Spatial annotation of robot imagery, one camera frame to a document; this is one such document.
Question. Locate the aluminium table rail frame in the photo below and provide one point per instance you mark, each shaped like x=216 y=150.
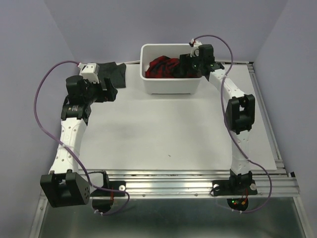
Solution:
x=170 y=150

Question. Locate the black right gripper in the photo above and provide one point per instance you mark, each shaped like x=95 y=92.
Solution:
x=186 y=59

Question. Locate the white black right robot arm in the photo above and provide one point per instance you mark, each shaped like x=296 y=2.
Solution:
x=238 y=111

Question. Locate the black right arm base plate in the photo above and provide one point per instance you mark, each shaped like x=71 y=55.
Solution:
x=237 y=196

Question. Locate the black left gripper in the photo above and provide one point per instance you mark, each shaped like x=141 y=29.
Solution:
x=109 y=95

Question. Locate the white plastic bin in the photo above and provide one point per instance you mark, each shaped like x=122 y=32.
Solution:
x=184 y=85

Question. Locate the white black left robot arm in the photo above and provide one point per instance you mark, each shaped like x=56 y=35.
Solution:
x=63 y=186

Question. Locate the red black plaid skirt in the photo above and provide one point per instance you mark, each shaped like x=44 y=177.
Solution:
x=164 y=67

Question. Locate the grey polka dot skirt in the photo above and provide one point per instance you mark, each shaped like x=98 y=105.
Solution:
x=114 y=72

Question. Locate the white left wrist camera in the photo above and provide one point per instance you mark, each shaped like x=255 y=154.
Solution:
x=89 y=71

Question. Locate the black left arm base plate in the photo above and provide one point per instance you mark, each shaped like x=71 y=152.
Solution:
x=103 y=201

